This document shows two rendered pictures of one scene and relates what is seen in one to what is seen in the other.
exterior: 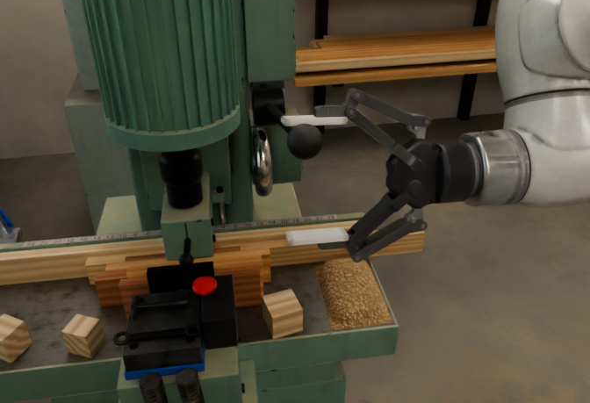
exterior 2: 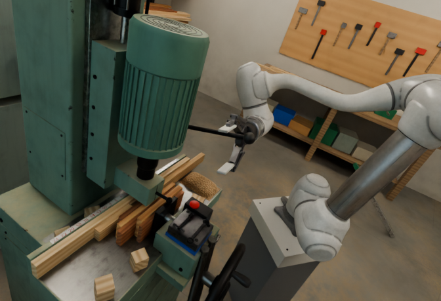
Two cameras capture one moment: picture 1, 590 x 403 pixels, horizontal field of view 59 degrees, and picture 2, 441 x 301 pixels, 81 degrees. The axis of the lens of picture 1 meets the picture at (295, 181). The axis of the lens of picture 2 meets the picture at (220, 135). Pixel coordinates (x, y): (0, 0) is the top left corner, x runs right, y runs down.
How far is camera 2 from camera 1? 0.64 m
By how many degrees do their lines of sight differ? 53
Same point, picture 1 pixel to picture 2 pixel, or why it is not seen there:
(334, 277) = (197, 182)
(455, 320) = not seen: hidden behind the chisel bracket
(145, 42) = (182, 111)
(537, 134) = (262, 117)
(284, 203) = not seen: hidden behind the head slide
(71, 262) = (86, 235)
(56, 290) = (83, 255)
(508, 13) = (247, 79)
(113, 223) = (22, 211)
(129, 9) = (184, 98)
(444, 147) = (249, 126)
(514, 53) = (251, 92)
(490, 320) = not seen: hidden behind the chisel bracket
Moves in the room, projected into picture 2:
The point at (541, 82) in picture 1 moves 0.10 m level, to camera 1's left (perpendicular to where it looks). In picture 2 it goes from (260, 101) to (247, 105)
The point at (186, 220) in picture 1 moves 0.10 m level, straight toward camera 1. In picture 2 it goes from (157, 183) to (186, 199)
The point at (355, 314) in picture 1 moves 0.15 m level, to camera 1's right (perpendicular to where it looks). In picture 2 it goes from (212, 191) to (234, 177)
